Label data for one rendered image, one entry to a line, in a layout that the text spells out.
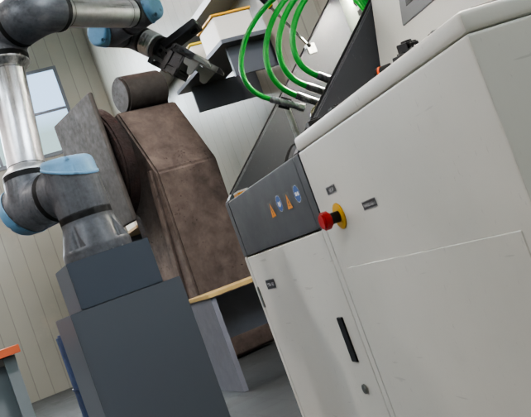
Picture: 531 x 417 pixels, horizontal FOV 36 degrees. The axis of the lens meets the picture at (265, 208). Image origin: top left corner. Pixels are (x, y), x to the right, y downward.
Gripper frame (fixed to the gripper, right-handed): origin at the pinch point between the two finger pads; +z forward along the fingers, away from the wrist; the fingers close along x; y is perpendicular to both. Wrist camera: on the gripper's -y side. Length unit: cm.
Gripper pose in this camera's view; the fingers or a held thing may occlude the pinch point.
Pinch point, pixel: (215, 66)
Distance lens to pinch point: 228.6
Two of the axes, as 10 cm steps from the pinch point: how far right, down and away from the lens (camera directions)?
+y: -4.6, 8.9, 0.6
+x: -3.9, -1.4, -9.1
